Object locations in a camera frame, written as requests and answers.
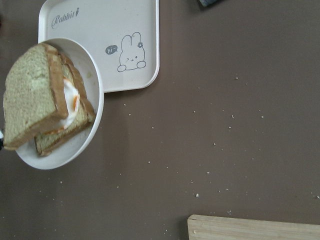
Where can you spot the bread slice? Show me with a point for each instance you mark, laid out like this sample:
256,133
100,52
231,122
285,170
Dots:
45,143
34,99

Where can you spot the fried egg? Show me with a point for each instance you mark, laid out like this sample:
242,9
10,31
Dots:
72,99

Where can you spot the white round plate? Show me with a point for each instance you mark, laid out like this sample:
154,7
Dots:
93,85

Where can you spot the cream rabbit tray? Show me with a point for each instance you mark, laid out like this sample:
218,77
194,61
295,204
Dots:
122,36

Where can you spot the wooden cutting board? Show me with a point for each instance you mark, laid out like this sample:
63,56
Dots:
202,227

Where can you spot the grey folded cloth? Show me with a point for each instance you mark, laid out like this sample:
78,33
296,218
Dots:
207,3

